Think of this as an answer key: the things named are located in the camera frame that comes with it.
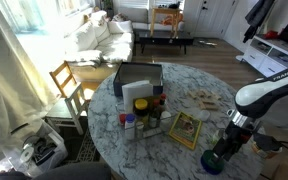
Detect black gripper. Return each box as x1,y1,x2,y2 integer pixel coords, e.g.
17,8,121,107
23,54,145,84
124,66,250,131
211,121,256,165

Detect blue plastic can lid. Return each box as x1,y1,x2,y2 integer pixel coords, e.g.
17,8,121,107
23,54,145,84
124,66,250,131
200,153,226,176

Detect white napkin stack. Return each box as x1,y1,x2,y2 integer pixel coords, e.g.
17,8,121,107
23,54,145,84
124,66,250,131
121,79,154,114

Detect yellow framed picture book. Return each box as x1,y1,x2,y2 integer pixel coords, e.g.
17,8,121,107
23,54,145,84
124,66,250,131
168,110,203,151

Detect white lid jar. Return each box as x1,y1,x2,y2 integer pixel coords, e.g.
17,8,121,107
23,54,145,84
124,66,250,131
159,110,173,128

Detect dark sauce bottle red cap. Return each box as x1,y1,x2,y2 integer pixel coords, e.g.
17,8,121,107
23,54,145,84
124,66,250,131
149,98,162,128

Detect slim bottle red cap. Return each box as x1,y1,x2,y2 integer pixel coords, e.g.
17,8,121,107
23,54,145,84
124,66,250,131
159,93,168,113

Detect glass shaker metal top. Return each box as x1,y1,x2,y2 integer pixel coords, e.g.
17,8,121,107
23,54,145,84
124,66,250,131
135,120,145,139

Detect yellow lid jar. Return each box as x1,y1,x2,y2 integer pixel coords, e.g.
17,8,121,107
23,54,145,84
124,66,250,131
133,98,150,128

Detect white bottle blue cap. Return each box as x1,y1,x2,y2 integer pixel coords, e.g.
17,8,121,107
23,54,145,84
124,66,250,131
124,113,137,141

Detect small red cap jar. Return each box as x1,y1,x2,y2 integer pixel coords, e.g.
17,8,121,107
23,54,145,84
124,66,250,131
118,113,128,127

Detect dark blue cardboard box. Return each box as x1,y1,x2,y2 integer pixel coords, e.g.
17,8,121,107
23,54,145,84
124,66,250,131
112,61,164,98

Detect red object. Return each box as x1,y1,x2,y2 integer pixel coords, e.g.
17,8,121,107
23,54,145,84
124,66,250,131
263,30,280,40

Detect black coffee table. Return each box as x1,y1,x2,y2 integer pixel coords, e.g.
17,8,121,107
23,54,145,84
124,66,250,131
133,29,195,55

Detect white door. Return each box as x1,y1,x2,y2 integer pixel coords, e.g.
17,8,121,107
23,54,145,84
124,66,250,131
192,0,237,38

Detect black patterned rug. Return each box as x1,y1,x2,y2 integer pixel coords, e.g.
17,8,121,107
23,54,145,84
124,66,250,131
60,126,102,164

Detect dark hanging jacket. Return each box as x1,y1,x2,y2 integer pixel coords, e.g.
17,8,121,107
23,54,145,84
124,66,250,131
243,0,276,44

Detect orange toy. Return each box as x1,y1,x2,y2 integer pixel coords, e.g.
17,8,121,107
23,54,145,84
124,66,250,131
160,13,184,27

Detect grey upholstered chair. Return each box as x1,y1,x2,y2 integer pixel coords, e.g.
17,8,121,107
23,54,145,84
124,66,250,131
0,161,112,180

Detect yellow wooden side table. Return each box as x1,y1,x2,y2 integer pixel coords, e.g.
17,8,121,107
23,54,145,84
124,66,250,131
149,7,182,38

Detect white sectional sofa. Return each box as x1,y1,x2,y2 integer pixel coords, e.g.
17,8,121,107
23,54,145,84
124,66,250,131
63,6,186,73

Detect white wooden stool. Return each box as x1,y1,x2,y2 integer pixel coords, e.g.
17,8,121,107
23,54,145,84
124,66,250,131
44,83,90,136

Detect floral throw pillow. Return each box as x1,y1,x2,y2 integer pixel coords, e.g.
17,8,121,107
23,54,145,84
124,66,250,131
112,13,130,23

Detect clear plastic storage bin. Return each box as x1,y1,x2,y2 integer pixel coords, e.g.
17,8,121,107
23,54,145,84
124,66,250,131
3,121,68,178

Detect yellow wooden chair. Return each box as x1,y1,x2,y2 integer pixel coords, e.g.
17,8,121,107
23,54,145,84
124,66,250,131
48,60,95,101

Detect green house plant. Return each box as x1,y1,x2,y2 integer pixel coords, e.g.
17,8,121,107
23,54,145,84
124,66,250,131
100,0,115,18

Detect silver compact disc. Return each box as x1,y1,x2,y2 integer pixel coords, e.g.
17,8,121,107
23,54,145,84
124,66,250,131
19,146,35,163

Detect cream window curtain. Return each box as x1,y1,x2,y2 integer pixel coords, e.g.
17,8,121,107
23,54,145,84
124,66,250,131
0,0,57,168

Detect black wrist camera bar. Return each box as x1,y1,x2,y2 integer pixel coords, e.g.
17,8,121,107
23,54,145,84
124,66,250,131
252,132,283,152

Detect wire condiment caddy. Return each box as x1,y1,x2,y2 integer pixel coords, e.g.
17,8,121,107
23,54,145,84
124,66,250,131
115,99,179,144

